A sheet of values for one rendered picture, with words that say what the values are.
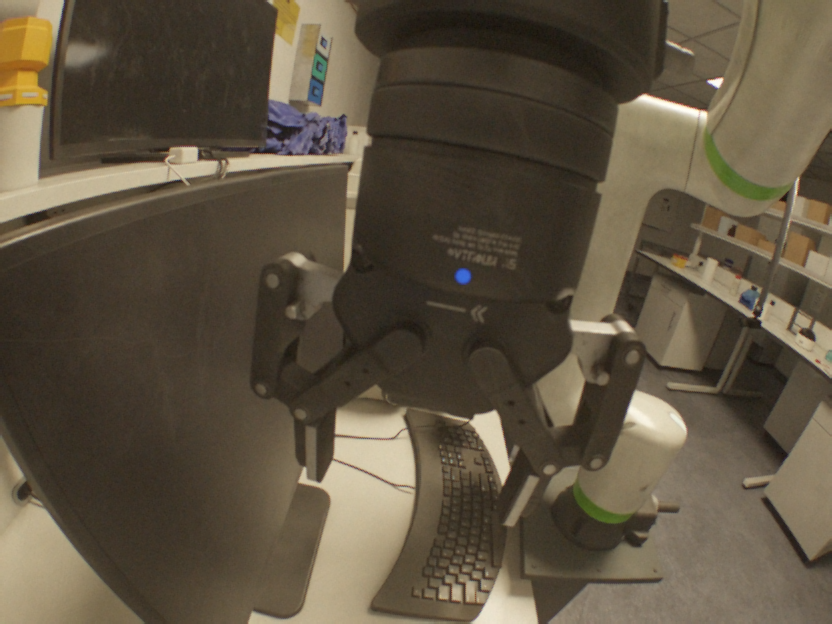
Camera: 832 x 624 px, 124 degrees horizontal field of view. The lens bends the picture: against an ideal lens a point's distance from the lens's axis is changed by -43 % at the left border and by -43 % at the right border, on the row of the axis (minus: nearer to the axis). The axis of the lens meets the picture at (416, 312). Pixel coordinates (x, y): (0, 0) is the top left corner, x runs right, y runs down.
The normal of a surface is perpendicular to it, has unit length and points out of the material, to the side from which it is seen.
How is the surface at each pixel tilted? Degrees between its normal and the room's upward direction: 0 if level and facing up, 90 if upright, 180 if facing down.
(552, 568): 0
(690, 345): 90
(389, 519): 0
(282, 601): 0
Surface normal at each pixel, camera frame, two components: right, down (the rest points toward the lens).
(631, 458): -0.62, 0.19
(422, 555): 0.24, -0.89
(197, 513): 1.00, 0.10
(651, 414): 0.04, -0.86
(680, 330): -0.04, 0.39
